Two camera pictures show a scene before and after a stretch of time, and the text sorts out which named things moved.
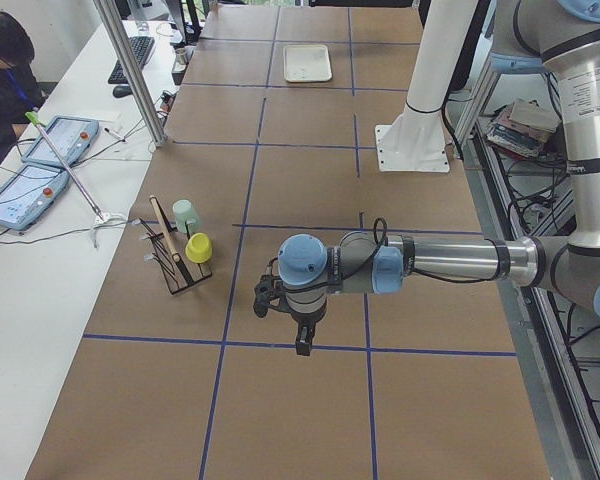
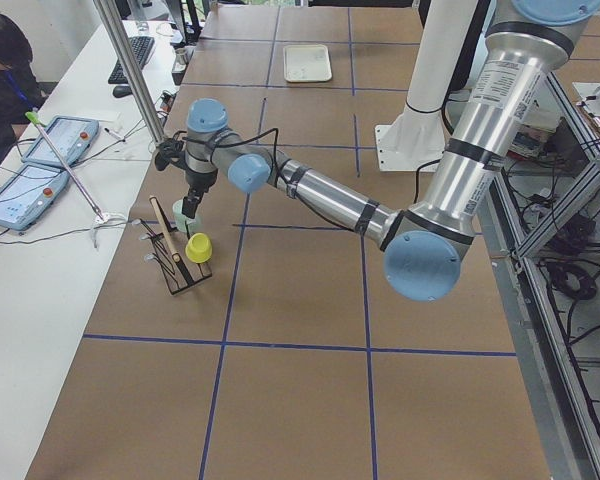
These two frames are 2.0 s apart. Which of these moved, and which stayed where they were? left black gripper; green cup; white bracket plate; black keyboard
Moved: left black gripper
Stayed: black keyboard; white bracket plate; green cup
